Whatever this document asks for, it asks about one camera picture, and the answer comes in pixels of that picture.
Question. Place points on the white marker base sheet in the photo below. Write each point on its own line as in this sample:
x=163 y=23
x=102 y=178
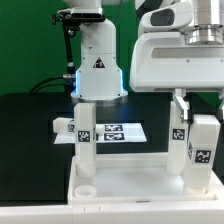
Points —
x=106 y=133

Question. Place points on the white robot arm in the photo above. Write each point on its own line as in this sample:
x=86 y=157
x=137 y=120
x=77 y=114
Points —
x=98 y=78

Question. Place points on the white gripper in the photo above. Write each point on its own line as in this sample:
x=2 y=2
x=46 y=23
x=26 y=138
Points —
x=162 y=61

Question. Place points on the white desk top tray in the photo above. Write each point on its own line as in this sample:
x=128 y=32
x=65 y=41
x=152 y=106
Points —
x=132 y=178

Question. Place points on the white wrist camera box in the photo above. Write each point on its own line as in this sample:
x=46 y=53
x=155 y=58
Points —
x=172 y=17

